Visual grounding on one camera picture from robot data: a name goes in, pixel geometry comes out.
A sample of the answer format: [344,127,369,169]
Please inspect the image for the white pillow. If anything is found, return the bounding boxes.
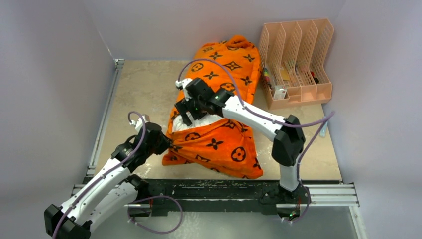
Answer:
[172,114,225,134]

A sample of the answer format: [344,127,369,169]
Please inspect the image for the orange patterned pillowcase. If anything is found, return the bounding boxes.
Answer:
[162,35,263,179]

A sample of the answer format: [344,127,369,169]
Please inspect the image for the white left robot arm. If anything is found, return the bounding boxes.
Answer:
[44,122,171,239]

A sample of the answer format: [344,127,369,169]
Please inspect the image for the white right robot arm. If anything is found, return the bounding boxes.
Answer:
[175,78,305,203]

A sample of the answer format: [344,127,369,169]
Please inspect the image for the set of coloured markers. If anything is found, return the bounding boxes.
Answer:
[262,67,273,90]

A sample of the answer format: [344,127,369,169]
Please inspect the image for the small white red box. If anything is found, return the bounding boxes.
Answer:
[271,85,287,100]

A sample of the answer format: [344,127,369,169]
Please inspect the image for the yellow notepad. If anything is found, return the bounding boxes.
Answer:
[280,67,290,81]

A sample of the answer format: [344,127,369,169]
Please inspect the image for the pink desk file organizer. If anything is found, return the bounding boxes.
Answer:
[258,18,334,109]

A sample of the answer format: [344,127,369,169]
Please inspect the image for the red black round object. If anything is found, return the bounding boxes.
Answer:
[310,71,319,84]

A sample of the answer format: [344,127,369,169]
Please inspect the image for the light blue glue stick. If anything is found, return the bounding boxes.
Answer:
[319,116,328,138]

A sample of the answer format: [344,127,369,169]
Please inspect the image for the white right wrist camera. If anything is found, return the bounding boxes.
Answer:
[175,78,193,101]

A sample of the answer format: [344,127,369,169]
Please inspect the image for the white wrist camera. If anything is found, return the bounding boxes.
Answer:
[175,78,193,101]
[128,114,150,133]

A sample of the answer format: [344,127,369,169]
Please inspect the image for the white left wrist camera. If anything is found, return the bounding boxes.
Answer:
[128,114,150,133]

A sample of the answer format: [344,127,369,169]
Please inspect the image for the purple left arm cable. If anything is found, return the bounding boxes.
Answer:
[51,111,147,239]

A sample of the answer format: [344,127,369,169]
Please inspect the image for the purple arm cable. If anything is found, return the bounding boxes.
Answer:
[177,58,336,225]
[51,111,147,239]

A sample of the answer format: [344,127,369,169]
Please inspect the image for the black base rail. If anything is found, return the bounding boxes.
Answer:
[115,179,311,220]

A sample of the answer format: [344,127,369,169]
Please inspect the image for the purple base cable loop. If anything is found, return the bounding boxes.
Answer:
[127,195,184,235]

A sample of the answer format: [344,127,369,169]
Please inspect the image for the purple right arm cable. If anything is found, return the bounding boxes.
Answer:
[177,58,336,225]

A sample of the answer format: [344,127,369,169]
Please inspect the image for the aluminium frame rails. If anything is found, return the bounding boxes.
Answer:
[59,58,367,239]

